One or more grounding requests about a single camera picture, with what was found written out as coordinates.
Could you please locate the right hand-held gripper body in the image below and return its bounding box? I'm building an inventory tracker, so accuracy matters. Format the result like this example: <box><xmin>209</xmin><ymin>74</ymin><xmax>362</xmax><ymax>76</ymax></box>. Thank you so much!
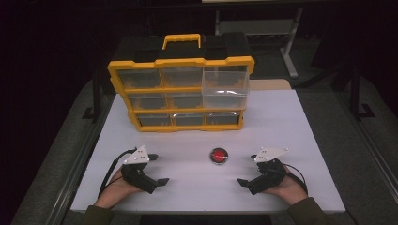
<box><xmin>246</xmin><ymin>146</ymin><xmax>290</xmax><ymax>196</ymax></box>

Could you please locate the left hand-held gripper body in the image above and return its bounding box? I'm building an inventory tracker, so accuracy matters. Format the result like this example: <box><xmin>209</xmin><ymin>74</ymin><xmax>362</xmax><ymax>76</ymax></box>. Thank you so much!
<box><xmin>120</xmin><ymin>144</ymin><xmax>159</xmax><ymax>195</ymax></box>

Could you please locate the red round button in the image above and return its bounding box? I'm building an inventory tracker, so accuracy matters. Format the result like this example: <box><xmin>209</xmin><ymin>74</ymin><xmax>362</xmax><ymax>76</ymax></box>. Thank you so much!
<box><xmin>209</xmin><ymin>147</ymin><xmax>229</xmax><ymax>166</ymax></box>

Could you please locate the clear plastic drawer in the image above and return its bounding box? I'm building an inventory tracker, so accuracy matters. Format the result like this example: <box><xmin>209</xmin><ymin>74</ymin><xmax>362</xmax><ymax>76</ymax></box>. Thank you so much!
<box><xmin>201</xmin><ymin>69</ymin><xmax>251</xmax><ymax>111</ymax></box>

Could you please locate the person's right hand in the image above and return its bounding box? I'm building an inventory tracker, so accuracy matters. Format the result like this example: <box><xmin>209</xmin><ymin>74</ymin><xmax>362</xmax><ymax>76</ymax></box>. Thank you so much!
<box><xmin>264</xmin><ymin>165</ymin><xmax>310</xmax><ymax>206</ymax></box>

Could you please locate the person's left hand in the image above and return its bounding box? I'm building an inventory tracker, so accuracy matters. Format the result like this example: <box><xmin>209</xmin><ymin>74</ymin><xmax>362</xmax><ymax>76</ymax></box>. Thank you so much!
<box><xmin>93</xmin><ymin>166</ymin><xmax>144</xmax><ymax>210</ymax></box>

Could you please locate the beige board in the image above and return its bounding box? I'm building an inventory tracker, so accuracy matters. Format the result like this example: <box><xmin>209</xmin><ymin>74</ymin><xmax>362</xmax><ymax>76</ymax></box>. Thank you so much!
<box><xmin>248</xmin><ymin>78</ymin><xmax>293</xmax><ymax>92</ymax></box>

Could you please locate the black metal stand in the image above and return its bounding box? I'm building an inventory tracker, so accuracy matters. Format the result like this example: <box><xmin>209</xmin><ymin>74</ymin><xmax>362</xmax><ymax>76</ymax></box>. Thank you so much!
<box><xmin>331</xmin><ymin>60</ymin><xmax>377</xmax><ymax>122</ymax></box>
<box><xmin>82</xmin><ymin>67</ymin><xmax>110</xmax><ymax>122</ymax></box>

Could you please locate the yellow black drawer organizer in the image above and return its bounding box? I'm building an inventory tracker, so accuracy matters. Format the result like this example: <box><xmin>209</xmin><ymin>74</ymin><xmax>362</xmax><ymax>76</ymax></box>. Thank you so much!
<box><xmin>107</xmin><ymin>31</ymin><xmax>255</xmax><ymax>133</ymax></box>

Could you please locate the white metal-legged desk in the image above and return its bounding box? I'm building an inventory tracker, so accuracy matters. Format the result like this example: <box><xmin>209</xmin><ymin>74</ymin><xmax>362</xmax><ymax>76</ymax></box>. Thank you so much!
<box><xmin>201</xmin><ymin>0</ymin><xmax>305</xmax><ymax>80</ymax></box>

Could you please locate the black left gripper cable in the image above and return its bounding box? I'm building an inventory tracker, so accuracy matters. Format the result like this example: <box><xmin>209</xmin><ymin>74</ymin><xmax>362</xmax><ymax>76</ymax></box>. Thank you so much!
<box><xmin>98</xmin><ymin>147</ymin><xmax>139</xmax><ymax>199</ymax></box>

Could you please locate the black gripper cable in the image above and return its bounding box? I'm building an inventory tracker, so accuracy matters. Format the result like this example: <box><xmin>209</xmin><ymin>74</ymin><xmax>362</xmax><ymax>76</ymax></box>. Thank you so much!
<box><xmin>282</xmin><ymin>162</ymin><xmax>310</xmax><ymax>195</ymax></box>
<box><xmin>98</xmin><ymin>147</ymin><xmax>139</xmax><ymax>199</ymax></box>

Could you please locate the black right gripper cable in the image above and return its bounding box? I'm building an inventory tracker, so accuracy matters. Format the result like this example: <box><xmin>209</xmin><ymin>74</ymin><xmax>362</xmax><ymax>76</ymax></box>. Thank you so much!
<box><xmin>282</xmin><ymin>162</ymin><xmax>310</xmax><ymax>195</ymax></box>

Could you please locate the metal rail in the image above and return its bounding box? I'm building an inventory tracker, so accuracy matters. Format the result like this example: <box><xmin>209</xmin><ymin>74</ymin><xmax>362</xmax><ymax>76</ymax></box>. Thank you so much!
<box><xmin>336</xmin><ymin>92</ymin><xmax>398</xmax><ymax>196</ymax></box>
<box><xmin>46</xmin><ymin>93</ymin><xmax>117</xmax><ymax>225</ymax></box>

